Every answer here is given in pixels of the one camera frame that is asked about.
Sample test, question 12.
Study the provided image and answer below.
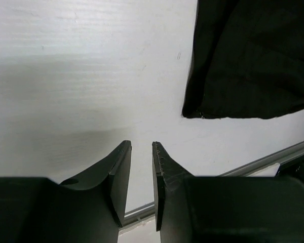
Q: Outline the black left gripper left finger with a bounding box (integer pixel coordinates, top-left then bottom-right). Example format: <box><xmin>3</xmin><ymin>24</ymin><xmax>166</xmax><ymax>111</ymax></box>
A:
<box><xmin>0</xmin><ymin>141</ymin><xmax>132</xmax><ymax>242</ymax></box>

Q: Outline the aluminium table edge rail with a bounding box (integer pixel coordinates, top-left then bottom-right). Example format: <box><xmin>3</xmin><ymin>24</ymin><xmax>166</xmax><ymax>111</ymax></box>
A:
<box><xmin>123</xmin><ymin>141</ymin><xmax>304</xmax><ymax>229</ymax></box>

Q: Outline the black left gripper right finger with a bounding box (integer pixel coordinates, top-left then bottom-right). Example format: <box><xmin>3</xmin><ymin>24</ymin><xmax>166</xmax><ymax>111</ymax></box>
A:
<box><xmin>152</xmin><ymin>142</ymin><xmax>304</xmax><ymax>242</ymax></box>

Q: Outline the black pleated skirt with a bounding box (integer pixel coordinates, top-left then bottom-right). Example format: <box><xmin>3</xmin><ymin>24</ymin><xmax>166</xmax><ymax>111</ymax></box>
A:
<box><xmin>182</xmin><ymin>1</ymin><xmax>304</xmax><ymax>119</ymax></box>

